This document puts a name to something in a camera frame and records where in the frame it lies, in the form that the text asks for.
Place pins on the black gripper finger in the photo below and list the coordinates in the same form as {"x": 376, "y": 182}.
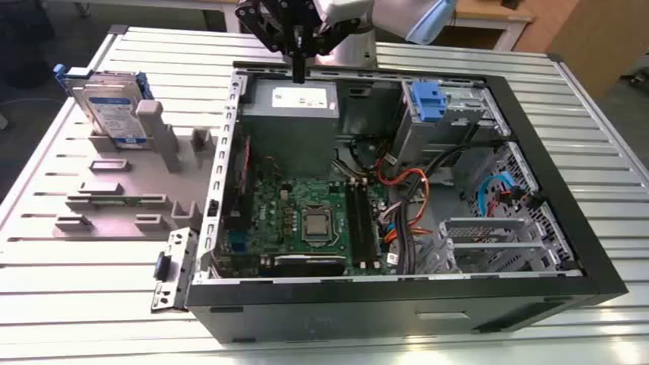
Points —
{"x": 340, "y": 36}
{"x": 261, "y": 30}

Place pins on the hard disk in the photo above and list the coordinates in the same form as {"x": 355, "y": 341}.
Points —
{"x": 113, "y": 114}

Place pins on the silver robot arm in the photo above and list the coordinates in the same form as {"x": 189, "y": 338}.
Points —
{"x": 355, "y": 49}

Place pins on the metal disk bay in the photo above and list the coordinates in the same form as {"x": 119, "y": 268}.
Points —
{"x": 507, "y": 247}

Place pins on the blue plastic drive latch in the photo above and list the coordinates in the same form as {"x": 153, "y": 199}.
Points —
{"x": 428, "y": 100}

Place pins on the grey power supply unit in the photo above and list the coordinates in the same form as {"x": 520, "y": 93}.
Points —
{"x": 289, "y": 140}

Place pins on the metal optical drive cage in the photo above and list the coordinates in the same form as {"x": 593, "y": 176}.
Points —
{"x": 421, "y": 140}

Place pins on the green motherboard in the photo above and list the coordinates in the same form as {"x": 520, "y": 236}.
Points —
{"x": 324, "y": 190}

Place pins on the CPU socket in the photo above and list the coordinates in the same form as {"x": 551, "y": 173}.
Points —
{"x": 315, "y": 207}

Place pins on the grey parts rack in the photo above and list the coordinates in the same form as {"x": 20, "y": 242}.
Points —
{"x": 136, "y": 182}

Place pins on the wooden cabinet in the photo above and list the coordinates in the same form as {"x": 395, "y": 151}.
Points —
{"x": 583, "y": 38}

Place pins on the black RAM slot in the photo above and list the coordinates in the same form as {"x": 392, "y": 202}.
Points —
{"x": 356, "y": 224}
{"x": 368, "y": 224}

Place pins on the silver CPU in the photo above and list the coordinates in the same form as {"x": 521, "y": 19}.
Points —
{"x": 316, "y": 224}

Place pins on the green RAM stick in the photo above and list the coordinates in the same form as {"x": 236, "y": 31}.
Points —
{"x": 113, "y": 200}

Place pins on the black graphics card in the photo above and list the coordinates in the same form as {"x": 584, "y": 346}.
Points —
{"x": 304, "y": 266}

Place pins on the blue video port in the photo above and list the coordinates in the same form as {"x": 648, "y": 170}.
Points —
{"x": 161, "y": 266}

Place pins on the black PC case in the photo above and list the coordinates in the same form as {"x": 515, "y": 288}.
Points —
{"x": 355, "y": 315}

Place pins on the wooden desk white frame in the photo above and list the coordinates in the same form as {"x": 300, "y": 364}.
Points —
{"x": 497, "y": 17}

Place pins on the metal card latch bracket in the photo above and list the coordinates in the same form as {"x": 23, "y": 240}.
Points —
{"x": 185, "y": 247}

